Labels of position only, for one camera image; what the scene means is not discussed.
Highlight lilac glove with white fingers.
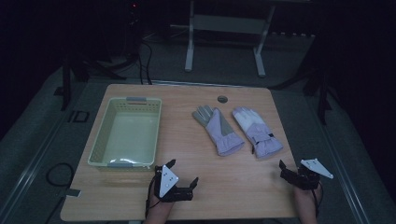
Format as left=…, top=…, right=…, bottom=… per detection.
left=232, top=106, right=284, bottom=160

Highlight lilac glove with grey palm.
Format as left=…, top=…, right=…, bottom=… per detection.
left=191, top=105, right=246, bottom=157

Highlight black hanging cables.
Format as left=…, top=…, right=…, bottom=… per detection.
left=136, top=40, right=154, bottom=86

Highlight white metal desk frame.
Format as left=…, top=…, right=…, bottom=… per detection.
left=184, top=0, right=278, bottom=78

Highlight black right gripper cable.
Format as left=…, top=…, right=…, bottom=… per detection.
left=312, top=182, right=324, bottom=217

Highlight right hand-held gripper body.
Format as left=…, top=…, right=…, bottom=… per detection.
left=279, top=158, right=334, bottom=191

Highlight black camera stand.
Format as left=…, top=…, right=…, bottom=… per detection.
left=268, top=34, right=342, bottom=126
left=53, top=52, right=127, bottom=112

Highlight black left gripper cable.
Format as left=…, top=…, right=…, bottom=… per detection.
left=144, top=175, right=162, bottom=218

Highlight pale yellow plastic basket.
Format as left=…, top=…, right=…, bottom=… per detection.
left=87, top=96, right=163, bottom=171

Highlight dark equipment with red light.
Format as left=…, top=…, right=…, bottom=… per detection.
left=125, top=1, right=144, bottom=60

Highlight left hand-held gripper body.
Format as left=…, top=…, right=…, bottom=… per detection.
left=153, top=164, right=194, bottom=203

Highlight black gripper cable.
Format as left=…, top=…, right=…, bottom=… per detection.
left=312, top=182, right=324, bottom=217
left=144, top=175, right=162, bottom=218

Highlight small black rectangular frame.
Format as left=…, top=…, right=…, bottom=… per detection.
left=67, top=109, right=91, bottom=124

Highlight person's right hand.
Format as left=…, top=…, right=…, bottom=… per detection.
left=293, top=184, right=320, bottom=224

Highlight black floor cable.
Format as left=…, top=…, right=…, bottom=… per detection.
left=45, top=161, right=76, bottom=224

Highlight person's left hand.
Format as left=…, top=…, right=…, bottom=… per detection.
left=143, top=186, right=176, bottom=224

